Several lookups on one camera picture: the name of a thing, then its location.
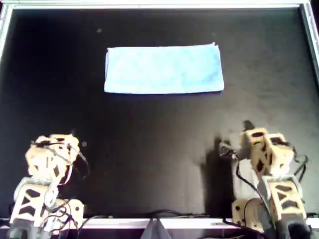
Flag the left arm black cables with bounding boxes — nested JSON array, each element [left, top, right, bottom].
[[31, 140, 91, 186]]

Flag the aluminium table frame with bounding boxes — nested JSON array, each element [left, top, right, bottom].
[[0, 0, 319, 230]]

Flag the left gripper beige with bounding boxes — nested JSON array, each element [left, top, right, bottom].
[[31, 133, 81, 156]]

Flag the light blue microfiber cloth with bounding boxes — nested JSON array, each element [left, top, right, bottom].
[[104, 42, 225, 95]]

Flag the black cable along table frame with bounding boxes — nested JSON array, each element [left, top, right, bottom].
[[77, 210, 226, 222]]

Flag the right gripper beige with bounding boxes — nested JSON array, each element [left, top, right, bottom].
[[239, 120, 269, 160]]

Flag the grey camera stand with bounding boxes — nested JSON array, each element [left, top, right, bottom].
[[141, 218, 171, 239]]

